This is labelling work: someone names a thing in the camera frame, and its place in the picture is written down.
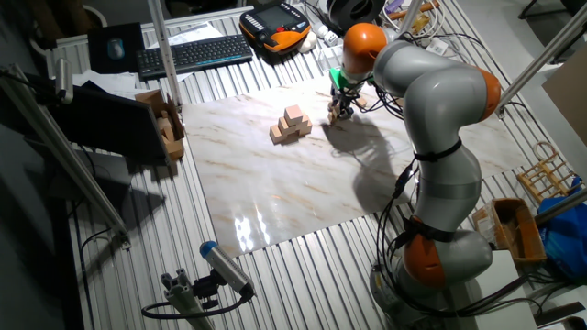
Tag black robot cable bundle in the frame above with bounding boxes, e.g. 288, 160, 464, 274
357, 82, 545, 320

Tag grey upright depth camera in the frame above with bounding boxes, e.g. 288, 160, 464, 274
54, 57, 74, 105

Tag long aluminium frame bar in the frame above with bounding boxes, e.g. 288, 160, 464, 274
0, 63, 132, 251
495, 2, 587, 114

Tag short aluminium profile mount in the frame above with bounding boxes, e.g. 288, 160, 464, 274
160, 268, 216, 330

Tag silver depth camera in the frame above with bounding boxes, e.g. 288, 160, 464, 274
199, 240, 256, 298

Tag wooden rack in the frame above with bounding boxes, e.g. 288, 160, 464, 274
516, 140, 583, 205

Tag blue bag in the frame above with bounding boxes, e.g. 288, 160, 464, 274
537, 176, 587, 281

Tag black computer keyboard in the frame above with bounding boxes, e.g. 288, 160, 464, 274
136, 34, 254, 83

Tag white paper sheet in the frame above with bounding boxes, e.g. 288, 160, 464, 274
72, 68, 138, 100
146, 22, 226, 50

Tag orange cardboard box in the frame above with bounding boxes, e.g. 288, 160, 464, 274
471, 197, 548, 265

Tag white egg shaped object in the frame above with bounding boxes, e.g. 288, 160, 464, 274
297, 30, 318, 54

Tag black round spool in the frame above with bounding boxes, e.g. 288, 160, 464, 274
326, 0, 386, 31

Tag black camera cable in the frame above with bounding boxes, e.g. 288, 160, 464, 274
140, 292, 253, 321

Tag dark computer mouse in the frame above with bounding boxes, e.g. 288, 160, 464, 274
106, 37, 126, 61

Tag black camera bracket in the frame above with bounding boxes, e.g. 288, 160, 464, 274
192, 269, 221, 311

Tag black mouse pad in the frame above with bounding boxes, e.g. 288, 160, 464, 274
86, 22, 147, 75

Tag orange black teach pendant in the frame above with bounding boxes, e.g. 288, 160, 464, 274
238, 1, 312, 55

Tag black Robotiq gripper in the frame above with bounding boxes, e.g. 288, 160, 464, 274
330, 86, 363, 121

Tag clear plastic box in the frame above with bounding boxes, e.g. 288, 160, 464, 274
318, 44, 345, 71

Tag white plug adapter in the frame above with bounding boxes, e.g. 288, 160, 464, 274
311, 21, 340, 47

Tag aluminium frame profile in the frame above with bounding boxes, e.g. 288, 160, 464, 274
146, 0, 183, 110

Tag marble pattern mat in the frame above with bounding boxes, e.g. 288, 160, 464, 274
182, 75, 531, 259

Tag white small labelled device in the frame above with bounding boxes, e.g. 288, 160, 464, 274
426, 37, 449, 57

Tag black monitor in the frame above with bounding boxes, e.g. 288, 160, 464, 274
48, 84, 170, 164

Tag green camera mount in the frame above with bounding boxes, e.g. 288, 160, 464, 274
328, 67, 369, 92

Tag brown cardboard sheet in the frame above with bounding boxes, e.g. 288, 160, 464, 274
541, 54, 587, 148

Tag aluminium upright post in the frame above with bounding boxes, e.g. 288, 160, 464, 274
398, 0, 424, 39

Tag brown cardboard box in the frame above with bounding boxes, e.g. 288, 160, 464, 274
134, 89, 186, 161

